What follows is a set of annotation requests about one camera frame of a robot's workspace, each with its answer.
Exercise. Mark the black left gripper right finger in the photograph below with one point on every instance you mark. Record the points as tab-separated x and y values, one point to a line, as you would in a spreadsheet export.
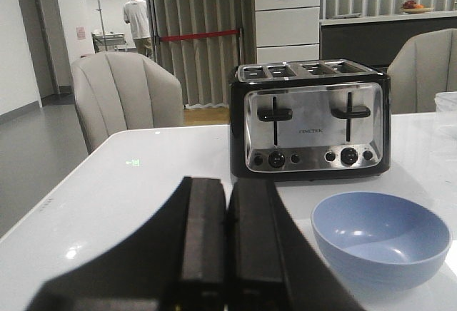
271	266

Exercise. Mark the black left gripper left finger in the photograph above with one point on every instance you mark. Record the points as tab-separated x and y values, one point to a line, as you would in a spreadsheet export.
174	261

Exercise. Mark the blue bowl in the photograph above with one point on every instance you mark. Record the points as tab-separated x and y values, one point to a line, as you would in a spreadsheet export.
380	240

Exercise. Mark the black chrome four-slot toaster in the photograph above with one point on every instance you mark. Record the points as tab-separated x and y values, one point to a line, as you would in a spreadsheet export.
309	120

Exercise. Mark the beige armchair left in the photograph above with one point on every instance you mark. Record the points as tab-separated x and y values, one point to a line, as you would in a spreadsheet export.
120	91

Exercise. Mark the beige armchair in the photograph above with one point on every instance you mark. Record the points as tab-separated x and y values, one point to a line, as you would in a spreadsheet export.
425	66
120	91

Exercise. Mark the red barrier belt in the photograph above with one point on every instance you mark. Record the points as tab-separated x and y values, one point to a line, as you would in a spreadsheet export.
203	35

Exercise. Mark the metal trolley cart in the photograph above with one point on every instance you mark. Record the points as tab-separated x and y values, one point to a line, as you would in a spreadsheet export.
107	40

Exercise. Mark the clear plastic container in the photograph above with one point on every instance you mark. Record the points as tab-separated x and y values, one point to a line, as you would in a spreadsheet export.
446	101

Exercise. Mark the dark kitchen counter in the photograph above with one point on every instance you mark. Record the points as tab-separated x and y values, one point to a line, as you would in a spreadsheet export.
376	40

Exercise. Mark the person in white shirt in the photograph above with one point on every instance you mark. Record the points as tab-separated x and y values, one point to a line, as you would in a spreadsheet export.
136	15

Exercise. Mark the beige armchair right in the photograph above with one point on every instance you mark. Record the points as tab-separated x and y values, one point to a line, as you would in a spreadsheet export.
425	66

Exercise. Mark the white refrigerator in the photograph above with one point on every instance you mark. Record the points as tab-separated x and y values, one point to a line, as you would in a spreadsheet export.
287	30

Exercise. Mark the fruit bowl on counter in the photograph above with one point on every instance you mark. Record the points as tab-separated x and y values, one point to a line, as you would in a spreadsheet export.
413	7

